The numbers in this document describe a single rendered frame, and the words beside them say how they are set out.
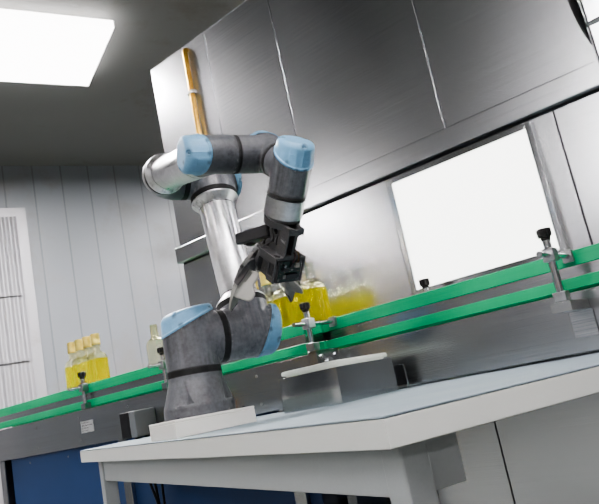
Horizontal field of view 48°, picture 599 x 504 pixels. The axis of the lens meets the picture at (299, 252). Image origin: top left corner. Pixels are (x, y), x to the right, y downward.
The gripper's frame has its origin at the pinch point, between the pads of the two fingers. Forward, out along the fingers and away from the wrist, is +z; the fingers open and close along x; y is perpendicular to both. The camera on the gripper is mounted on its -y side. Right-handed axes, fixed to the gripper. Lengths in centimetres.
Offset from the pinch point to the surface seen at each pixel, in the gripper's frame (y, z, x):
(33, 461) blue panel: -115, 125, -6
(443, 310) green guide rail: 9.7, 2.8, 47.2
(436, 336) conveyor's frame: 11.9, 8.3, 44.4
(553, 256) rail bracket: 34, -22, 43
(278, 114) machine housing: -81, -22, 56
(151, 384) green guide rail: -66, 63, 13
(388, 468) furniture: 60, -12, -23
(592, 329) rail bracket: 42, -9, 52
